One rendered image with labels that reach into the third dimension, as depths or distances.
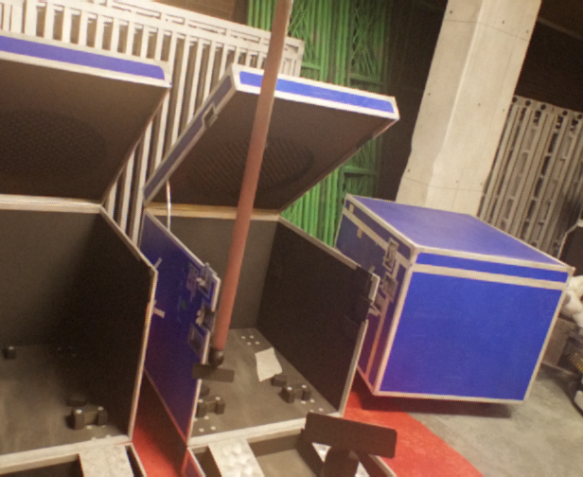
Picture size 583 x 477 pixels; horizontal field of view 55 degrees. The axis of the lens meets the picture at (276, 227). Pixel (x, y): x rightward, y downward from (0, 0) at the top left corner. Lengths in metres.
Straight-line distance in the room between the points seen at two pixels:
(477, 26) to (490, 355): 2.31
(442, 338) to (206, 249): 1.46
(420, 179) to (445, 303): 1.51
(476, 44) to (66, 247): 3.13
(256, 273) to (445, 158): 1.78
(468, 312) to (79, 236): 2.18
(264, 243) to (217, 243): 0.33
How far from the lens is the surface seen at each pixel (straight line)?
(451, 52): 4.58
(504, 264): 3.40
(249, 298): 3.65
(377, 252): 3.50
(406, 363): 3.39
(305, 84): 2.50
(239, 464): 2.68
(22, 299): 3.18
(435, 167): 4.51
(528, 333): 3.70
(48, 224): 3.04
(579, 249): 6.73
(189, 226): 3.28
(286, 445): 2.98
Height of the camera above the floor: 1.79
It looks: 15 degrees down
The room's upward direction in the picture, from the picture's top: 12 degrees clockwise
